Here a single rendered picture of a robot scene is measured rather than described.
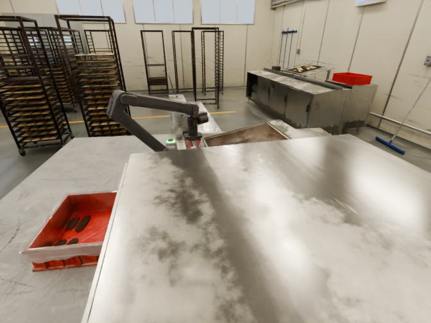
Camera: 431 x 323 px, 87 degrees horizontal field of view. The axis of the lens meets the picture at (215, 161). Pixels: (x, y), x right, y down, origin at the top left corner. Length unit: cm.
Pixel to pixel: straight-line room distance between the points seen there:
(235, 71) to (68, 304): 828
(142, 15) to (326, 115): 616
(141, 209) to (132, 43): 802
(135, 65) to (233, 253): 814
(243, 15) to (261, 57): 147
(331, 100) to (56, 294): 384
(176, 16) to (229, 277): 817
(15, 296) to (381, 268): 95
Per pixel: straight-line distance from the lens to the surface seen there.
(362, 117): 475
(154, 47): 825
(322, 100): 392
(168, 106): 119
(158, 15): 827
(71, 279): 96
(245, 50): 874
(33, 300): 97
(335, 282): 27
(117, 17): 834
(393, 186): 45
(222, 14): 852
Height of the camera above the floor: 151
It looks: 28 degrees down
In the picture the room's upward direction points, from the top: straight up
